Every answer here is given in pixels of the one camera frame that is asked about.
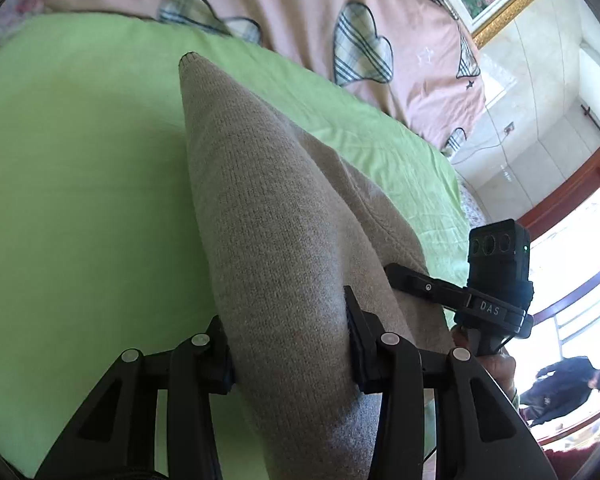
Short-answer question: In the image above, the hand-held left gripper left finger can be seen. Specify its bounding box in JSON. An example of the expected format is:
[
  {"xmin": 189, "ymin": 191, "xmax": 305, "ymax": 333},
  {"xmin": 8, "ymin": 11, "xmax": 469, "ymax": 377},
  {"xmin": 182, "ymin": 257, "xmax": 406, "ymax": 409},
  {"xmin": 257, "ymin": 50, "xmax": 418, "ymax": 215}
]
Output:
[{"xmin": 34, "ymin": 315, "xmax": 237, "ymax": 480}]

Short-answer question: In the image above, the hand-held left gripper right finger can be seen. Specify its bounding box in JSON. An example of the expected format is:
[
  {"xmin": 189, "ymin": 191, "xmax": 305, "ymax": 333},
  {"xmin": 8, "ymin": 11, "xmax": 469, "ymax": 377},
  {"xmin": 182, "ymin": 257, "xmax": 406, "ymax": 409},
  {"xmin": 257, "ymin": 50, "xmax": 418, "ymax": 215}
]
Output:
[{"xmin": 343, "ymin": 285, "xmax": 558, "ymax": 480}]

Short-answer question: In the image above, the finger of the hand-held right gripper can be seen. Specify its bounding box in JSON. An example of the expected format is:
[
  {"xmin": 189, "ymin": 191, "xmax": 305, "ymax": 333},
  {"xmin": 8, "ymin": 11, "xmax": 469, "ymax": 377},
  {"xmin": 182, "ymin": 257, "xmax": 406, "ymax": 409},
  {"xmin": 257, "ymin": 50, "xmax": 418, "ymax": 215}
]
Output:
[{"xmin": 384, "ymin": 262, "xmax": 473, "ymax": 313}]

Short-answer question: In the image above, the beige knitted sweater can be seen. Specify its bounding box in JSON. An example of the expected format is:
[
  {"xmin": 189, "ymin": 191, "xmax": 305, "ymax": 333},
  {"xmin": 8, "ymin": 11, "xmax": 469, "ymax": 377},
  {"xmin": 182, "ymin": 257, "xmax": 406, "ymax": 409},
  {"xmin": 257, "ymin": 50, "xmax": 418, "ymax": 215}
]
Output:
[{"xmin": 179, "ymin": 52, "xmax": 455, "ymax": 480}]

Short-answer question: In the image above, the person in dark clothes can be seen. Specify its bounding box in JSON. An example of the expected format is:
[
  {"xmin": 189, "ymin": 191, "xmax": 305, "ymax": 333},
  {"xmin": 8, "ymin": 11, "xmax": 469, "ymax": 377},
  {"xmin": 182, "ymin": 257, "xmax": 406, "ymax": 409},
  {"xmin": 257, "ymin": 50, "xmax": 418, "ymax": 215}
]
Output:
[{"xmin": 518, "ymin": 355, "xmax": 600, "ymax": 427}]

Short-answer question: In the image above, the person's right hand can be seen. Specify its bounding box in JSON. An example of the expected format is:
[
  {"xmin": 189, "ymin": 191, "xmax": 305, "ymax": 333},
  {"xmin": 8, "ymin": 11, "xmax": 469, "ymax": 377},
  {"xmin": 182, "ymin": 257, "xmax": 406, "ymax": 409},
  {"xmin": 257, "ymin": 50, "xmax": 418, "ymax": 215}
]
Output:
[{"xmin": 449, "ymin": 324, "xmax": 518, "ymax": 413}]

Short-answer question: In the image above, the small-flowered bed sheet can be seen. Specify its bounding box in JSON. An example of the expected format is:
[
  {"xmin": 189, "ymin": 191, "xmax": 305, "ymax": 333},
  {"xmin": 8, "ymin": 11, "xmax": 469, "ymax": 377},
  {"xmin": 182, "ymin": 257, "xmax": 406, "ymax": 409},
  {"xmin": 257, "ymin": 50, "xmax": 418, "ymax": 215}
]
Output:
[{"xmin": 454, "ymin": 177, "xmax": 488, "ymax": 233}]

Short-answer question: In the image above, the dark curtain rod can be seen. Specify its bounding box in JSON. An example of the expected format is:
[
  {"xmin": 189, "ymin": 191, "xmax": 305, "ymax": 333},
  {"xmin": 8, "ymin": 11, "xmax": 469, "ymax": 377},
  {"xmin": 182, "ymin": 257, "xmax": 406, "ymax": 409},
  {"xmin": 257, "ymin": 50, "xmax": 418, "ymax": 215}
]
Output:
[{"xmin": 580, "ymin": 104, "xmax": 600, "ymax": 148}]

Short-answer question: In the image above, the green bed sheet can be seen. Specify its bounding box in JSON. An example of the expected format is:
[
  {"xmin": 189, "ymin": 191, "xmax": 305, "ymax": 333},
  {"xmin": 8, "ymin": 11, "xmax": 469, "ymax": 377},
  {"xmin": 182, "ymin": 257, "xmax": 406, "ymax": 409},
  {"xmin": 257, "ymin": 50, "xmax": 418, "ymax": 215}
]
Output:
[{"xmin": 0, "ymin": 12, "xmax": 469, "ymax": 478}]

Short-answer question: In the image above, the pink quilt with plaid hearts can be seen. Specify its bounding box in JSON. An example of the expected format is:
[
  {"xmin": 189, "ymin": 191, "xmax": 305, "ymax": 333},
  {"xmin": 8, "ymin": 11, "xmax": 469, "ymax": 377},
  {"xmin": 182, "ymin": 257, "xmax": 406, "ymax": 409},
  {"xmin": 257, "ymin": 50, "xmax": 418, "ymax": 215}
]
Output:
[{"xmin": 27, "ymin": 0, "xmax": 486, "ymax": 157}]

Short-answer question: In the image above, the red-brown window frame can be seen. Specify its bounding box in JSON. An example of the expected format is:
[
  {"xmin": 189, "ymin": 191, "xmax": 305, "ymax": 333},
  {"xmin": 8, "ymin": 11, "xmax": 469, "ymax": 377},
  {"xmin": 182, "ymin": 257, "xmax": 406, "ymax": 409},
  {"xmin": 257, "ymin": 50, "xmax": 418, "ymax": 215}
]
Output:
[{"xmin": 517, "ymin": 146, "xmax": 600, "ymax": 453}]

